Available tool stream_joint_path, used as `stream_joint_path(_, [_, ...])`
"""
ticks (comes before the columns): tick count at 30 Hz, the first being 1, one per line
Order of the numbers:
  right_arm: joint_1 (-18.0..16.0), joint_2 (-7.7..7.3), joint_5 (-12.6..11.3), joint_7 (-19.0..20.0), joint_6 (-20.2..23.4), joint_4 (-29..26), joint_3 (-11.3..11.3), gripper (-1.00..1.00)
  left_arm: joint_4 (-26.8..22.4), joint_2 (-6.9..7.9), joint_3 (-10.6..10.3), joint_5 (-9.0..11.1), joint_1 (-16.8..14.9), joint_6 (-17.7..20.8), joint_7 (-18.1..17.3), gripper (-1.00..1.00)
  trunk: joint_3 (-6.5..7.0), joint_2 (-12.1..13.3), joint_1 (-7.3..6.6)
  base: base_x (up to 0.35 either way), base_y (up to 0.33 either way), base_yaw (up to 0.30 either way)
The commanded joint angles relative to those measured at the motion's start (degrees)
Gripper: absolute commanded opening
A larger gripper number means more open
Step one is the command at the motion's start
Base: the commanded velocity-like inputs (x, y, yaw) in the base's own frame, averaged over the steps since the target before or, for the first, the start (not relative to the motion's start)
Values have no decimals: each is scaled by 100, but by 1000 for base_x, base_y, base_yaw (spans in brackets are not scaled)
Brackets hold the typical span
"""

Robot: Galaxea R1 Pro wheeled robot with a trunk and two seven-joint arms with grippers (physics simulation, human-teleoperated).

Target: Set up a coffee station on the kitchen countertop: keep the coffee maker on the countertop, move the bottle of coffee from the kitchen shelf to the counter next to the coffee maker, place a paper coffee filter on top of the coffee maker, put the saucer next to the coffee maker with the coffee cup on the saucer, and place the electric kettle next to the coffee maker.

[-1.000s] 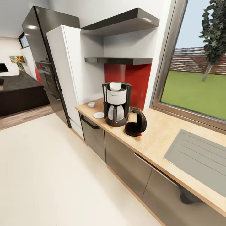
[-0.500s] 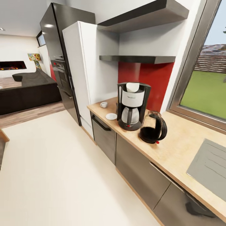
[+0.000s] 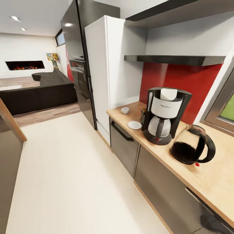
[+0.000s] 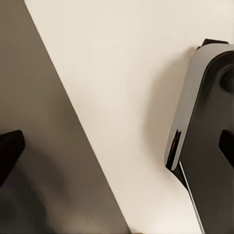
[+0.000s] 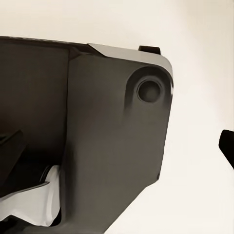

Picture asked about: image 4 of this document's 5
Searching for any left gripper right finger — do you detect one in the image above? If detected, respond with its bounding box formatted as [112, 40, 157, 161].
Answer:
[218, 130, 234, 168]

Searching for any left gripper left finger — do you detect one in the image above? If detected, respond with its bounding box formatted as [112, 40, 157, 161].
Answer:
[0, 130, 25, 188]

